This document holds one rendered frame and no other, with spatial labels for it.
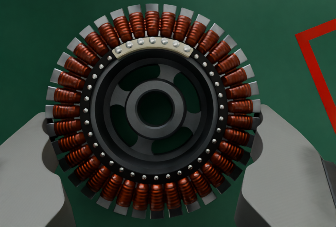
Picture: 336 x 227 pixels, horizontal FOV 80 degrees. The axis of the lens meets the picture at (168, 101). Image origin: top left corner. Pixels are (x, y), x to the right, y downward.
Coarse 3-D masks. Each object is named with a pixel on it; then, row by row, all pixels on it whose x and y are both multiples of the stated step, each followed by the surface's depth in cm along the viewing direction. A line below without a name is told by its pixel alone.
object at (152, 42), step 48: (96, 48) 10; (144, 48) 10; (192, 48) 10; (48, 96) 10; (96, 96) 11; (144, 96) 12; (240, 96) 10; (96, 144) 10; (144, 144) 12; (192, 144) 12; (240, 144) 10; (96, 192) 10; (144, 192) 10; (192, 192) 10
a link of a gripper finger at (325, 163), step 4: (324, 160) 8; (324, 164) 7; (328, 164) 7; (332, 164) 7; (324, 168) 7; (328, 168) 7; (332, 168) 7; (328, 172) 7; (332, 172) 7; (328, 176) 7; (332, 176) 7; (328, 180) 7; (332, 180) 7; (328, 184) 7; (332, 184) 7; (332, 188) 7; (332, 192) 6; (332, 196) 6
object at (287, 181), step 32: (288, 128) 9; (256, 160) 8; (288, 160) 8; (320, 160) 8; (256, 192) 6; (288, 192) 6; (320, 192) 6; (256, 224) 6; (288, 224) 6; (320, 224) 6
